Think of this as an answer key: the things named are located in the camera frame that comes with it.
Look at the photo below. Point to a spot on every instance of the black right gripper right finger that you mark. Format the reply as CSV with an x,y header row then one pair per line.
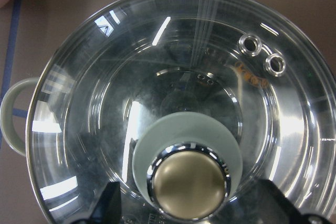
x,y
274,207

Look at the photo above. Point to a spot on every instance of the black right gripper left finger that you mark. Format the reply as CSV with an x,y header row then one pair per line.
x,y
108,207

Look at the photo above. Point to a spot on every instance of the glass pot lid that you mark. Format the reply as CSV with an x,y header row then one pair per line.
x,y
183,103

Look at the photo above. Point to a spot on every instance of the pale green electric pot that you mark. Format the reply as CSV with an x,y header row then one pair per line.
x,y
15,116

